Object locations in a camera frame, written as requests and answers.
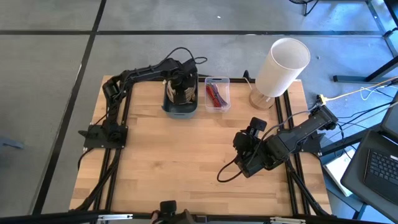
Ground black laptop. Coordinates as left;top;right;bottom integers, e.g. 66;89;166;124
340;129;398;222

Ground black metal floor fan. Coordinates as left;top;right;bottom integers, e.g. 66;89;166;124
288;0;320;17

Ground cream cable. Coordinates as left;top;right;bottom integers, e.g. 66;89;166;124
185;81;198;105
165;80;175;104

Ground dark laptop lid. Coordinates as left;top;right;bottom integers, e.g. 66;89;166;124
379;93;398;142

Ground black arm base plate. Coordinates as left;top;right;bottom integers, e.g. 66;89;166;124
79;124;129;150
297;129;326;154

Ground clear plastic bin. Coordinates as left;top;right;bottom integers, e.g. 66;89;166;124
203;76;232;114

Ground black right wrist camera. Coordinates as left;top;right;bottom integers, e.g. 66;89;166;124
248;116;268;137

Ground white lamp with wooden base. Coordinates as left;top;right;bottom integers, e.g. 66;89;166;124
248;37;312;111

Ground silver frame bracket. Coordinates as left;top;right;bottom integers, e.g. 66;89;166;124
269;217;306;224

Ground red cable bundle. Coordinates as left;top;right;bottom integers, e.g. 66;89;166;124
205;83;222;109

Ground yellow extension cord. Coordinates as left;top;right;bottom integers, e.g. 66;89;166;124
316;76;398;106

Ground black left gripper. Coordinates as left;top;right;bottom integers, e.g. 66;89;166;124
167;72;197;105

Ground blue-grey plastic bin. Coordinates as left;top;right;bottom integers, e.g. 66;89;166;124
160;70;200;120

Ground purple cable bundle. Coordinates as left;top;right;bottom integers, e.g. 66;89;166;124
211;82;228;106

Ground white book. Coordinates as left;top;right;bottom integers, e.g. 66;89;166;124
322;148;356;197

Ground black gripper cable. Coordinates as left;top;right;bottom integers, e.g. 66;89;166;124
216;154;249;184

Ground black side desk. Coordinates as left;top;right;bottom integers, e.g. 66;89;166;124
332;0;398;83

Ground black aluminium table frame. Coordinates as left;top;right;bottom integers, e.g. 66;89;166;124
70;77;332;224

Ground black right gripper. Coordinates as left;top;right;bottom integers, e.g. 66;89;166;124
233;132;282;179

